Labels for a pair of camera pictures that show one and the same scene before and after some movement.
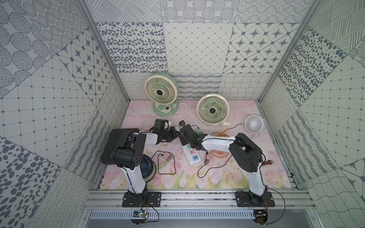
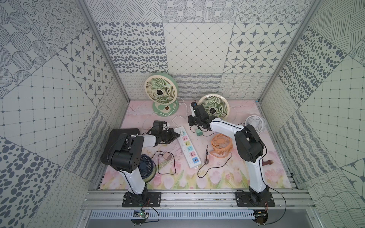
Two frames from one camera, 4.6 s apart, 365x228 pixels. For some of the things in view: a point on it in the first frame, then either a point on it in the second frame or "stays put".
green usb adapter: [199, 131] stays put
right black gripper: [181, 137] -> [190, 120]
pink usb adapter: [167, 156] stays put
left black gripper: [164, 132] stays put
